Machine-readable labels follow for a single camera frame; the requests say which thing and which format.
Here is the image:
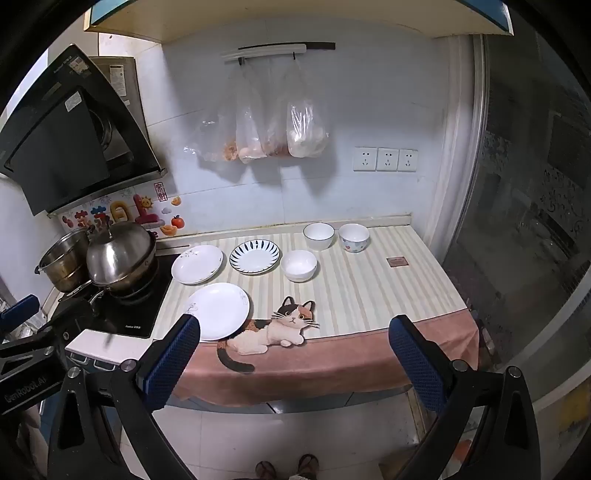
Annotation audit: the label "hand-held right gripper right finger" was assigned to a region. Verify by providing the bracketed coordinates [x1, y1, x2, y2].
[388, 315, 541, 480]

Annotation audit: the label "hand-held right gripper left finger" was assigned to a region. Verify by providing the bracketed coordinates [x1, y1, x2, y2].
[46, 314, 201, 480]

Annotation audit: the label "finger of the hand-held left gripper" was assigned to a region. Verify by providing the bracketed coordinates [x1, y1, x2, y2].
[44, 299, 100, 344]
[0, 294, 41, 329]

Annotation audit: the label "blue striped plate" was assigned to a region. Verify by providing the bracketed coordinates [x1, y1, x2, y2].
[229, 240, 281, 276]

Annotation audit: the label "white bowl with coloured print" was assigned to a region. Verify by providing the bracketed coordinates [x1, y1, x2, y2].
[339, 223, 370, 254]

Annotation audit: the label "plain white bowl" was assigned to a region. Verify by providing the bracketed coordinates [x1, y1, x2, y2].
[280, 250, 318, 283]

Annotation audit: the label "white bowl with dark rim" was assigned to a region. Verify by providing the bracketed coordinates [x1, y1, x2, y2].
[303, 222, 335, 251]

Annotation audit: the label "steel stockpot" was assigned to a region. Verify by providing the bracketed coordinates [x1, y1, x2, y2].
[38, 228, 92, 292]

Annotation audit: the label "steel wok pan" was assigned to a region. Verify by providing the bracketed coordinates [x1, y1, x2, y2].
[58, 256, 160, 303]

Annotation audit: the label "steel pot lid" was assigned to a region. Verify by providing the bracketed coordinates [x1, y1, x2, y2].
[86, 222, 157, 282]

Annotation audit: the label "striped cat print cloth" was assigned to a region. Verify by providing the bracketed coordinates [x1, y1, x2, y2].
[171, 224, 481, 407]

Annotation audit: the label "person's right foot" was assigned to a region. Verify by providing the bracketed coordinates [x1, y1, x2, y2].
[297, 453, 320, 478]

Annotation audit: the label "black range hood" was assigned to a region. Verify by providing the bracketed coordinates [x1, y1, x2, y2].
[0, 44, 167, 217]

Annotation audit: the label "frosted glass sliding door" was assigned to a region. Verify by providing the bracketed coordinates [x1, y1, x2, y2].
[429, 34, 591, 411]

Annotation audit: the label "clear plastic bag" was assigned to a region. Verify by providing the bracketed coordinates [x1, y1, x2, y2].
[285, 60, 330, 158]
[184, 65, 242, 162]
[235, 62, 269, 164]

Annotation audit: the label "colourful wall stickers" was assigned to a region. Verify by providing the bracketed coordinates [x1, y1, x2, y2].
[62, 182, 185, 240]

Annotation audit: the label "wall hook rail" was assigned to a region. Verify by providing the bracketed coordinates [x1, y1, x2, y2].
[221, 42, 336, 62]

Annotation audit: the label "wall cabinet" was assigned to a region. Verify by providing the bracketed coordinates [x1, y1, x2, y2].
[83, 0, 515, 45]

